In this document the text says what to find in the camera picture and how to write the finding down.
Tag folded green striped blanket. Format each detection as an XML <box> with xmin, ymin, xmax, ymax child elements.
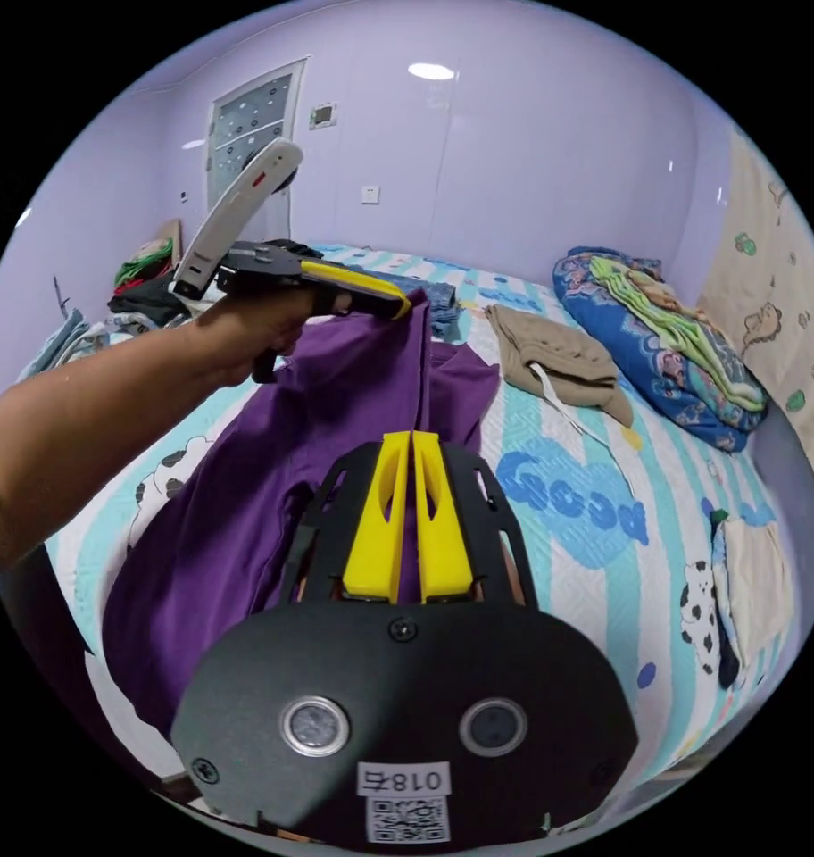
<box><xmin>588</xmin><ymin>256</ymin><xmax>768</xmax><ymax>411</ymax></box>

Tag folded blue printed quilt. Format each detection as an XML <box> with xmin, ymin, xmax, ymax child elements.
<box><xmin>552</xmin><ymin>245</ymin><xmax>771</xmax><ymax>453</ymax></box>

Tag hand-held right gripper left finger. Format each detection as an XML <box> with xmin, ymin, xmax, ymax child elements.
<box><xmin>342</xmin><ymin>432</ymin><xmax>411</xmax><ymax>598</ymax></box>

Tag beige printed wall cloth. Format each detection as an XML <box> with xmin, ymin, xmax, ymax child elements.
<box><xmin>698</xmin><ymin>130</ymin><xmax>814</xmax><ymax>437</ymax></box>

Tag light blue cloth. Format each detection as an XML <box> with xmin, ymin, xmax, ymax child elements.
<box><xmin>17</xmin><ymin>306</ymin><xmax>92</xmax><ymax>384</ymax></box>

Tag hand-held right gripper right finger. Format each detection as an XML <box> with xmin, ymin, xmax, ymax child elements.
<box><xmin>412</xmin><ymin>431</ymin><xmax>477</xmax><ymax>600</ymax></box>

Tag person's left forearm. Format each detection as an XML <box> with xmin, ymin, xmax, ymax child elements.
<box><xmin>0</xmin><ymin>311</ymin><xmax>211</xmax><ymax>574</ymax></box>

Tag person's left hand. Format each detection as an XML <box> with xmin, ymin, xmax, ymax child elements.
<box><xmin>191</xmin><ymin>290</ymin><xmax>312</xmax><ymax>389</ymax></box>

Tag purple short sleeve shirt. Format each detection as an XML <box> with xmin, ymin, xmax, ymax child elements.
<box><xmin>101</xmin><ymin>287</ymin><xmax>502</xmax><ymax>737</ymax></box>

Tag pile of clothes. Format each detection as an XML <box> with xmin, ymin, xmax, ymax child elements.
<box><xmin>107</xmin><ymin>237</ymin><xmax>204</xmax><ymax>324</ymax></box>

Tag cream and white clothes pile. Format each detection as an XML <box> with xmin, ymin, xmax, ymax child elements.
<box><xmin>709</xmin><ymin>508</ymin><xmax>795</xmax><ymax>692</ymax></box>

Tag blue denim garment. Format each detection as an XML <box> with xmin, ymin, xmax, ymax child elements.
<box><xmin>373</xmin><ymin>266</ymin><xmax>459</xmax><ymax>344</ymax></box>

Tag bed with striped printed quilt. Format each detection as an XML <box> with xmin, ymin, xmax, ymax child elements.
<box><xmin>18</xmin><ymin>240</ymin><xmax>814</xmax><ymax>798</ymax></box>

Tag window with dotted film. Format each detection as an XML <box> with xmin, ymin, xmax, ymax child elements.
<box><xmin>204</xmin><ymin>56</ymin><xmax>310</xmax><ymax>202</ymax></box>

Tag tan trousers with white drawstring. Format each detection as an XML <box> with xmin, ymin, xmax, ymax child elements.
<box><xmin>484</xmin><ymin>303</ymin><xmax>637</xmax><ymax>458</ymax></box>

